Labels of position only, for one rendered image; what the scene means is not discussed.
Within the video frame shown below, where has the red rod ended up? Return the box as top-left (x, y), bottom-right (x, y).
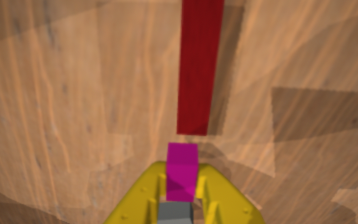
top-left (177, 0), bottom-right (224, 136)

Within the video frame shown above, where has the magenta rectangular block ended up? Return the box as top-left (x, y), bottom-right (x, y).
top-left (166, 142), bottom-right (198, 202)

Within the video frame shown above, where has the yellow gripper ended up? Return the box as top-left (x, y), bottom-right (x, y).
top-left (103, 161), bottom-right (266, 224)

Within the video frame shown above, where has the grey rectangular block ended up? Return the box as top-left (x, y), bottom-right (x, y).
top-left (157, 201), bottom-right (194, 224)

